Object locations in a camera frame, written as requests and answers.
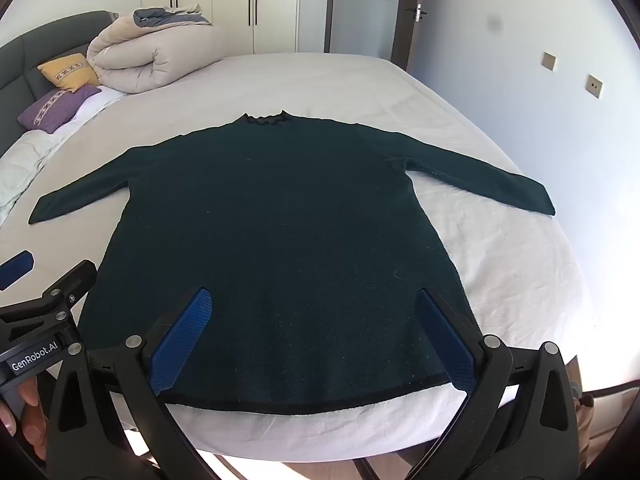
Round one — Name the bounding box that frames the dark green towel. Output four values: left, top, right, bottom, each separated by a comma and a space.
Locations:
28, 110, 557, 417

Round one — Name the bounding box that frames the brown door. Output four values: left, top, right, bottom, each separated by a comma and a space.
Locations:
390, 0, 427, 73

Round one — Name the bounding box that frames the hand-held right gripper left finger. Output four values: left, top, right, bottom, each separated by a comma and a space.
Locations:
47, 286, 216, 480

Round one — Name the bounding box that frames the purple patterned pillow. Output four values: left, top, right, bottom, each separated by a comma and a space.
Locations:
16, 85, 103, 135

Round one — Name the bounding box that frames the person's left hand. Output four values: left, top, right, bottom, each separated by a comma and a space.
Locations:
0, 376, 51, 461

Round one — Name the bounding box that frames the white pillow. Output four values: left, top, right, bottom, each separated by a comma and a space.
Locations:
72, 87, 130, 122

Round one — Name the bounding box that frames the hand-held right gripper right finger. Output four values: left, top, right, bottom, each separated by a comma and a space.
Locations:
415, 287, 583, 480

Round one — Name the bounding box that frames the pale crumpled blanket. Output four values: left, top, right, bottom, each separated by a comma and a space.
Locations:
0, 129, 68, 227

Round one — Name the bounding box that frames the cream wardrobe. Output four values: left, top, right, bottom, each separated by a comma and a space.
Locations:
140, 0, 333, 56

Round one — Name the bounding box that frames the yellow patterned pillow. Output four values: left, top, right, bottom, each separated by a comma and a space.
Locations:
37, 53, 101, 94

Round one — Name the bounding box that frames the bed with white sheet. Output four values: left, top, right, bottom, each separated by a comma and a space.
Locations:
0, 52, 616, 463

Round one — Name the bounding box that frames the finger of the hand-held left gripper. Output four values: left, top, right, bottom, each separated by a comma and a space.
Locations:
0, 259, 99, 324
0, 250, 35, 292

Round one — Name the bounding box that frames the folded beige duvet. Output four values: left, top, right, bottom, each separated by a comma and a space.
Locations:
86, 4, 227, 95

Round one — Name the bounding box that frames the grey padded headboard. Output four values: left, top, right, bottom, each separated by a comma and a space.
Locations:
0, 10, 119, 151

